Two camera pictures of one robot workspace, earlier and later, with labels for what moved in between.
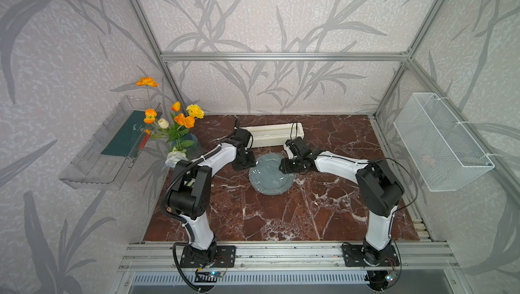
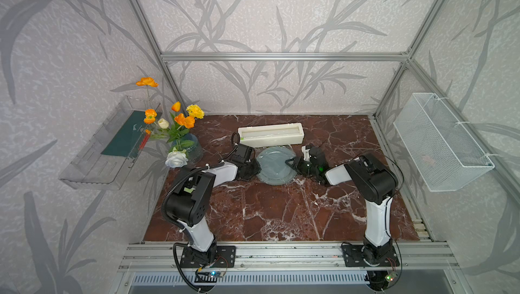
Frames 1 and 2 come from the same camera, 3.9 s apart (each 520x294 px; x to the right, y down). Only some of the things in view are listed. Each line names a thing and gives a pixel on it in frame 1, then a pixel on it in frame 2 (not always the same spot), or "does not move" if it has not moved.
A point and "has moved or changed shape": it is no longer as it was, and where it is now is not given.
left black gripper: x=252 y=162 -> x=258 y=169
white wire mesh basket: x=446 y=156 does not move
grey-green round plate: x=267 y=177 has moved or changed shape
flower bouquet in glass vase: x=177 y=131 does not move
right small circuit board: x=391 y=277 does not move
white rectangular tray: x=272 y=135 does not move
